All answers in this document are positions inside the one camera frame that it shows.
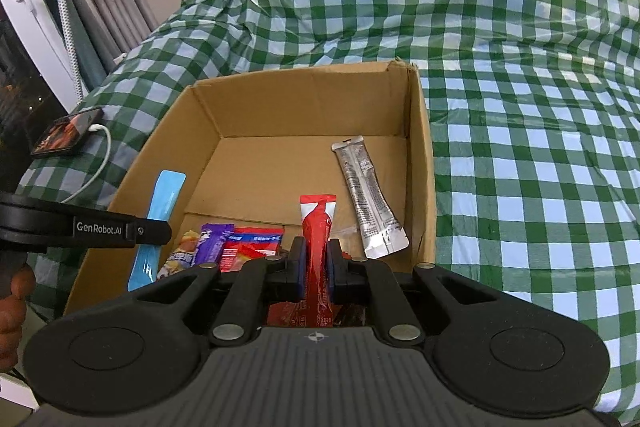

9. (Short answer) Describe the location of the red snack bar wrapper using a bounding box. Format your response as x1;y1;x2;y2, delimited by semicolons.
219;227;284;273

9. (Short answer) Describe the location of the white charging cable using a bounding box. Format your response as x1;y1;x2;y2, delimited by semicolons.
60;121;114;204

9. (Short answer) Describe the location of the blue stick packet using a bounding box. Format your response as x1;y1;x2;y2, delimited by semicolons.
127;170;186;291

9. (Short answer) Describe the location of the green checkered sofa cover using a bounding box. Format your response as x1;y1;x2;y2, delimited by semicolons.
17;0;639;426

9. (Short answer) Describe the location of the black smartphone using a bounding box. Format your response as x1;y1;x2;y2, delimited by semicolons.
30;107;104;158

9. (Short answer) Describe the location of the purple chocolate bar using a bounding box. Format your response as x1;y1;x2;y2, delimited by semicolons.
193;223;234;265

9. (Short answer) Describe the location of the open cardboard box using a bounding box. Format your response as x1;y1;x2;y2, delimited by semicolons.
64;58;437;323

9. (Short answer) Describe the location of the person's left hand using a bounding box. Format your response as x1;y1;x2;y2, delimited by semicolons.
0;265;36;373

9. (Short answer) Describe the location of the black chocolate bar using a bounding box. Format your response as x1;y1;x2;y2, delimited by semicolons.
332;303;366;327

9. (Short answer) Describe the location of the yellow snack bar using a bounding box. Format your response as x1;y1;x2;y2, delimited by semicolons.
156;230;200;281

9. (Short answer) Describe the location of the thin red stick packet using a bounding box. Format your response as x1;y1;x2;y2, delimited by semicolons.
299;194;336;329

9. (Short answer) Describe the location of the small red square packet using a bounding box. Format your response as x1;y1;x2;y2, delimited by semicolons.
267;301;307;327

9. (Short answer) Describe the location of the silver snack stick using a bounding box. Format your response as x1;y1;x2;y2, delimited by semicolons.
331;135;409;259

